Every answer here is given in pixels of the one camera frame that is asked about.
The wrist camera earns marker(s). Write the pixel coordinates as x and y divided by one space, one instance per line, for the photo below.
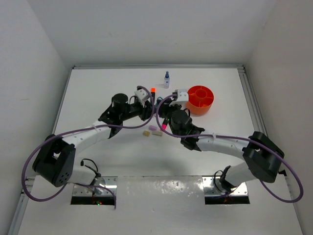
180 97
142 95

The tan eraser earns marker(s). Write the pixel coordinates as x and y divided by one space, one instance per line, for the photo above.
146 133

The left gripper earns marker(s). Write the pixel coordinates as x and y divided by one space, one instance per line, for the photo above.
145 108

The orange cap black highlighter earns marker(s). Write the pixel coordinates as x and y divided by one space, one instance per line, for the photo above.
153 92

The grey eraser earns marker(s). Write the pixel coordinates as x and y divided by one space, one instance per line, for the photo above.
157 133

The blue cap black highlighter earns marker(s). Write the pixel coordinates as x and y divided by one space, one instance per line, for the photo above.
159 99

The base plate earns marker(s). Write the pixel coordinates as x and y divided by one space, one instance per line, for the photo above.
209 184
105 183

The purple eraser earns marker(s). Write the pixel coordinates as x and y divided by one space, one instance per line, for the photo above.
152 128

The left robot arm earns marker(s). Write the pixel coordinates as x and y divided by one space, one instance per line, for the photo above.
55 160

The left base plate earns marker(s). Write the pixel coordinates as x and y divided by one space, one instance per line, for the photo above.
105 183

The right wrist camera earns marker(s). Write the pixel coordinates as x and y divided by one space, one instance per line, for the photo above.
180 97

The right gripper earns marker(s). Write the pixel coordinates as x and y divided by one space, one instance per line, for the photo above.
166 106

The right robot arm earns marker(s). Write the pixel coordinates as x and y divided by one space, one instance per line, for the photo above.
232 176

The small spray bottle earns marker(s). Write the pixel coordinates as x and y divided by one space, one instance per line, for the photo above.
166 80

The orange round organizer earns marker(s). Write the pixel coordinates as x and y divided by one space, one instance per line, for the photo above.
200 100

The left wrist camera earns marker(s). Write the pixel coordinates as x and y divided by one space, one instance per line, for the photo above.
142 95

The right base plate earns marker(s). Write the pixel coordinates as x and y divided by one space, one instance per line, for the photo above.
209 184

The aluminium frame rail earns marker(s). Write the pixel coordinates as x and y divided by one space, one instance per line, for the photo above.
256 112

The pink cap black highlighter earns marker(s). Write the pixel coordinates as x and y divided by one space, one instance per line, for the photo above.
164 124

